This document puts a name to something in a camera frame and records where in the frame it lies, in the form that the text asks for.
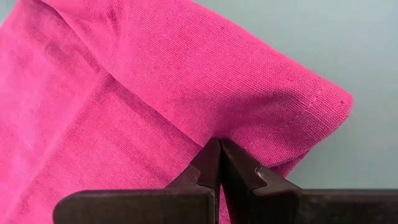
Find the magenta cloth towel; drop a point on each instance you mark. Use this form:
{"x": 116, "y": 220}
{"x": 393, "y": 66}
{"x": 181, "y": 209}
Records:
{"x": 140, "y": 93}

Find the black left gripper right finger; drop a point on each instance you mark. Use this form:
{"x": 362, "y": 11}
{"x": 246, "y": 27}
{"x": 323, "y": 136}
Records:
{"x": 295, "y": 207}

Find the green table mat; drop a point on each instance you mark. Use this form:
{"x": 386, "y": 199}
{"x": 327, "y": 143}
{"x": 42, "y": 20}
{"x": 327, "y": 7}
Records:
{"x": 357, "y": 46}

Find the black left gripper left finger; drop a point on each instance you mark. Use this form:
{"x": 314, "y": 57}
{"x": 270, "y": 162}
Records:
{"x": 140, "y": 207}

